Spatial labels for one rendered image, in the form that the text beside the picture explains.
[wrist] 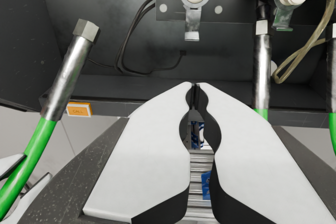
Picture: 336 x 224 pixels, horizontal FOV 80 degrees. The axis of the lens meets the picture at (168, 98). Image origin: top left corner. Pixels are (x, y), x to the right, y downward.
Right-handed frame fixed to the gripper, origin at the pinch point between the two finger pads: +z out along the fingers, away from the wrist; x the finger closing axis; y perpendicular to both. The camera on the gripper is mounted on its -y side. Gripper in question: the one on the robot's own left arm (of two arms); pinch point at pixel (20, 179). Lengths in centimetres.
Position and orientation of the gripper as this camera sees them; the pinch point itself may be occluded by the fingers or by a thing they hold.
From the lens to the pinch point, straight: 20.7
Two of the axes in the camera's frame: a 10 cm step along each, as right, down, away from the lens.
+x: 7.6, 6.4, 0.8
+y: -2.6, 2.0, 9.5
